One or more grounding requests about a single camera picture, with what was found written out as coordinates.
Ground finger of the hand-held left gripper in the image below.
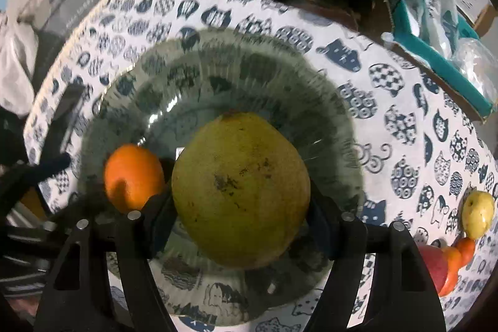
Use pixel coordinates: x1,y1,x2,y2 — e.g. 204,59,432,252
8,154,73,193

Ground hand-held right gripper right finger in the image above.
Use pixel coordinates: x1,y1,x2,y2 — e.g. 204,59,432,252
303,192,448,332

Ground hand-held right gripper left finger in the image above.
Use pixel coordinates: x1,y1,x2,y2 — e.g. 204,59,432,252
33,192,181,332

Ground orange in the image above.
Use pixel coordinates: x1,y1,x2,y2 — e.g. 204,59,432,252
439,246,463,297
104,144,167,214

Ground large green-yellow pear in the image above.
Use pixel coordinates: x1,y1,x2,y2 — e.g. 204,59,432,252
171,112,312,269

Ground red apple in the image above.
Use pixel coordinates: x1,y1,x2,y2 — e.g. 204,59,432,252
418,244,449,294

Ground small tangerine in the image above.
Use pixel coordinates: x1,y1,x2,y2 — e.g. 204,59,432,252
455,237,476,269

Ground small yellow pear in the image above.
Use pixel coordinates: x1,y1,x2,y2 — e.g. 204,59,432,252
461,191,496,240

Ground cat print tablecloth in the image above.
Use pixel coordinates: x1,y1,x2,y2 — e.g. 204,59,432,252
23,0,498,332

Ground white cloth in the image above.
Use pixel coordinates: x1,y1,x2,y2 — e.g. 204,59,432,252
0,0,41,117

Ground grey tote bag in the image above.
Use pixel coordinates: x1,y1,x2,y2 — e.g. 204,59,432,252
33,0,107,84

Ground teal box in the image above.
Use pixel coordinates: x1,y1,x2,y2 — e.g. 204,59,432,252
383,0,494,123

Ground clear plastic bag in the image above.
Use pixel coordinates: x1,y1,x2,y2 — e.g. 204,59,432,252
451,37,498,105

